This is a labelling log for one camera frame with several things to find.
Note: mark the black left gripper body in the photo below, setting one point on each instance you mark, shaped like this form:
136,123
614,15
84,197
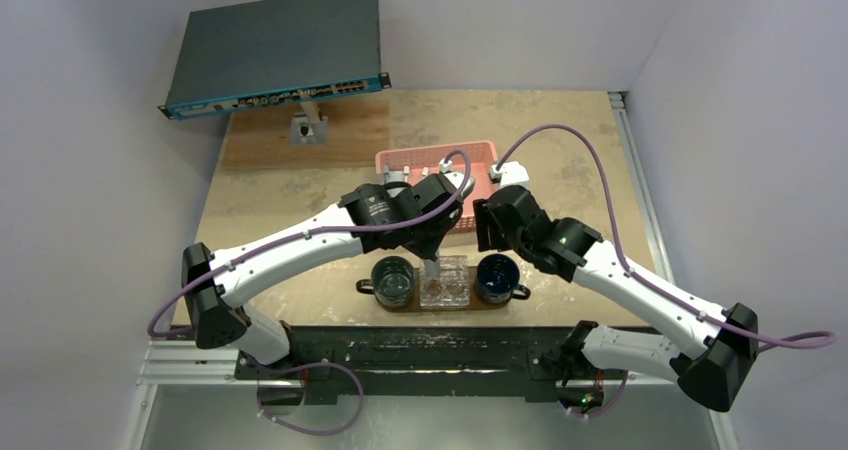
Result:
427,238

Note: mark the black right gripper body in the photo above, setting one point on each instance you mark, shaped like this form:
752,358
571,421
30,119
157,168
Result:
490,227

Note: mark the clear glass toothbrush holder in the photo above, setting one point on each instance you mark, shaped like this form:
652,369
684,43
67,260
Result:
452,291

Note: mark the dark grey mug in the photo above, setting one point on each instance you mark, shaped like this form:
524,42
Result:
391,282

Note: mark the dark blue mug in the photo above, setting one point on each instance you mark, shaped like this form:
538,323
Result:
497,280

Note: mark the pink plastic basket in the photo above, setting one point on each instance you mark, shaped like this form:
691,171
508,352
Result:
482,155

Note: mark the oval wooden tray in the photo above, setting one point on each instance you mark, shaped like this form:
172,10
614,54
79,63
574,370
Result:
476,303

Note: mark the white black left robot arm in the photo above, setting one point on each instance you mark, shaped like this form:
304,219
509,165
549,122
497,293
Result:
219,285

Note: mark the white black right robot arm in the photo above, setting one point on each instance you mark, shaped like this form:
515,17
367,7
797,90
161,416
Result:
703,347

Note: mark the brown wooden board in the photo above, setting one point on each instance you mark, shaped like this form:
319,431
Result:
343,132

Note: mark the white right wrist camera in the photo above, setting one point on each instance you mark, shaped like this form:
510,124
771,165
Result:
508,174

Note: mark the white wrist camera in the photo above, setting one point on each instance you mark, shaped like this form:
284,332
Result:
464,183
508,174

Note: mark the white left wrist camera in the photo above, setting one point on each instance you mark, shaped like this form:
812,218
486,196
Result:
464,183

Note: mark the black table front rail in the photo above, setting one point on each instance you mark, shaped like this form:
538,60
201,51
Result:
538,364

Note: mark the grey metal bracket stand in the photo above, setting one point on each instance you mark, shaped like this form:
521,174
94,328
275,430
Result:
309,126

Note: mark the aluminium frame rail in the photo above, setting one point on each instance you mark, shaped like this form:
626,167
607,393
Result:
652,227

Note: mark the grey blue network switch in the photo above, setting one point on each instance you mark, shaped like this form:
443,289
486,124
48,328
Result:
270,53

